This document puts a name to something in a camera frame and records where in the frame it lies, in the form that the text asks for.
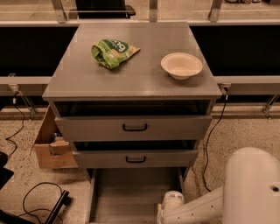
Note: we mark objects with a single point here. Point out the green chip bag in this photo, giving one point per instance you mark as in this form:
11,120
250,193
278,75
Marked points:
110,53

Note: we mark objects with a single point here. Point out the black stand leg left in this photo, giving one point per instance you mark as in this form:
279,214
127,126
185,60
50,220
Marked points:
64,200

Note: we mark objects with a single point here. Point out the brown cardboard box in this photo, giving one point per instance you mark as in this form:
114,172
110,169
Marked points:
52,151

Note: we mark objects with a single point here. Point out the black object left edge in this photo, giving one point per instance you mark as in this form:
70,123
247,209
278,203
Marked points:
5,174

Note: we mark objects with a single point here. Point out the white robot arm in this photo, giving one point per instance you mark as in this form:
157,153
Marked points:
250,194

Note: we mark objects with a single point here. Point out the black office chair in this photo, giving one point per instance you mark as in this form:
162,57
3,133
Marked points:
87,9

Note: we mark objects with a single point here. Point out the grey drawer cabinet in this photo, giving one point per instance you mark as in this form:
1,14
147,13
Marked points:
138,87

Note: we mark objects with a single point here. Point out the grey top drawer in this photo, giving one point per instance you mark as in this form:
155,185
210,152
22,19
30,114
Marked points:
133,128

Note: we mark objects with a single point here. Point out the white paper bowl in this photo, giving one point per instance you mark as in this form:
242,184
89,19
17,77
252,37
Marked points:
181,66

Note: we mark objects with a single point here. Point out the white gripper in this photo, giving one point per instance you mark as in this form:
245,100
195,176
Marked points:
171,199

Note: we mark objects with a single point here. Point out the grey drawer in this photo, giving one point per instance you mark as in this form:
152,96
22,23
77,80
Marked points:
133,128
130,196
134,158

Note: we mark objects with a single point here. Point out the grey bottom drawer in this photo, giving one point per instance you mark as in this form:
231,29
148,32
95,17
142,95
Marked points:
130,196

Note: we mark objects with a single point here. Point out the grey middle drawer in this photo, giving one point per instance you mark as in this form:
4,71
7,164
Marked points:
134,158

